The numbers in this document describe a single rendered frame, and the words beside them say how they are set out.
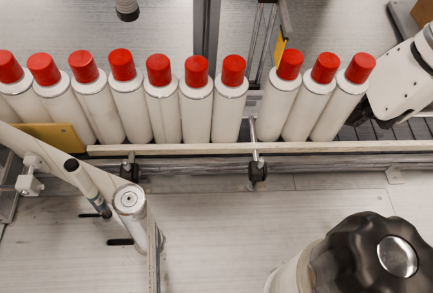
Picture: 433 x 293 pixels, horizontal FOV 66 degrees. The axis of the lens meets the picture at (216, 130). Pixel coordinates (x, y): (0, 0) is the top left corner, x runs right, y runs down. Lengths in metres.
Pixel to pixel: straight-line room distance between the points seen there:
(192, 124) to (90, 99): 0.16
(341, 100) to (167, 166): 0.32
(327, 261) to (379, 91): 0.34
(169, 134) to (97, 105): 0.13
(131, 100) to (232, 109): 0.15
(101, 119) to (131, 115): 0.05
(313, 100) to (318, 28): 0.45
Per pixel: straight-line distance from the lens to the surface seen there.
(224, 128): 0.55
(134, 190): 0.39
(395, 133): 0.74
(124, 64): 0.47
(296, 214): 0.59
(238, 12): 0.96
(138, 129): 0.58
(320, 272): 0.32
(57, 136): 0.59
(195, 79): 0.46
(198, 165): 0.61
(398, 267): 0.28
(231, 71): 0.45
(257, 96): 0.59
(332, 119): 0.59
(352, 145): 0.64
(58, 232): 0.60
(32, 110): 0.57
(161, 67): 0.46
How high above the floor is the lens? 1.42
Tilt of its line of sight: 58 degrees down
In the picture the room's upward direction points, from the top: 6 degrees clockwise
